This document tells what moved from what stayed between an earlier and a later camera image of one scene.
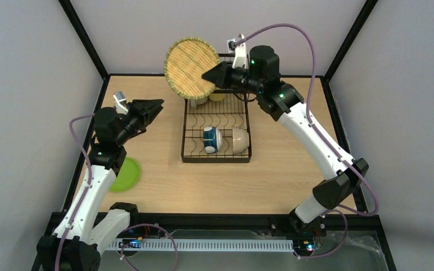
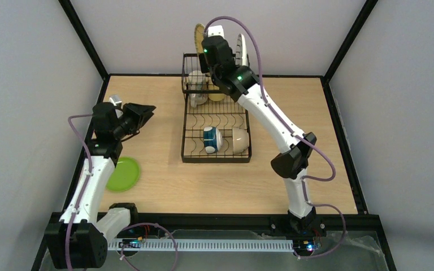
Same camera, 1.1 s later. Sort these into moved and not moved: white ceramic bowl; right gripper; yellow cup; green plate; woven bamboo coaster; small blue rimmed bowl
Moved: right gripper; woven bamboo coaster
Not moved: white ceramic bowl; small blue rimmed bowl; green plate; yellow cup
